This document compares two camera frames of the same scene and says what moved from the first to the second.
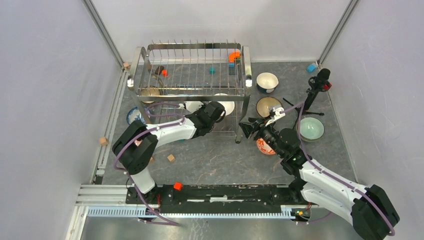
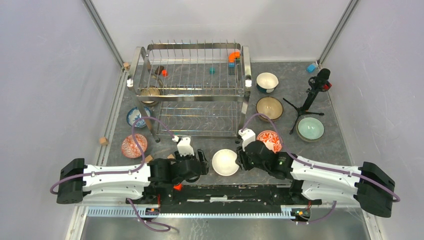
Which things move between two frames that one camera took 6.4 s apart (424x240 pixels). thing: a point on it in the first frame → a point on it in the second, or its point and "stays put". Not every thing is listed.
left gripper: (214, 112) → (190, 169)
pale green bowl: (311, 129) stays put
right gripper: (247, 128) → (245, 163)
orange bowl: (228, 106) → (224, 163)
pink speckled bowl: (263, 103) stays put
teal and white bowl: (267, 82) stays put
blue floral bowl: (134, 114) stays put
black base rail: (219, 198) stays put
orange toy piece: (232, 55) stays put
